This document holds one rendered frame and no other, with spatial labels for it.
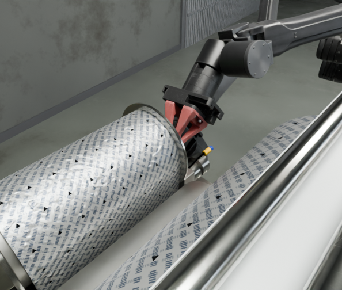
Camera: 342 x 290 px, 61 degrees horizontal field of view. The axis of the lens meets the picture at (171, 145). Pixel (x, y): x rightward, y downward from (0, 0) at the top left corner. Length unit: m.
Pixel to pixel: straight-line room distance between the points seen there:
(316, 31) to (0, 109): 2.54
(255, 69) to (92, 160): 0.28
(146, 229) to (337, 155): 0.26
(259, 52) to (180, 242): 0.37
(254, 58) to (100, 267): 0.35
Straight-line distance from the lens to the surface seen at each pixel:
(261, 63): 0.49
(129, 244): 0.37
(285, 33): 0.59
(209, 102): 0.47
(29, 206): 0.34
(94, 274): 0.36
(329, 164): 0.18
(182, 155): 0.42
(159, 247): 0.18
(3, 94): 2.80
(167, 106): 0.50
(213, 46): 0.53
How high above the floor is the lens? 1.54
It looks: 38 degrees down
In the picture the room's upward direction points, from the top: straight up
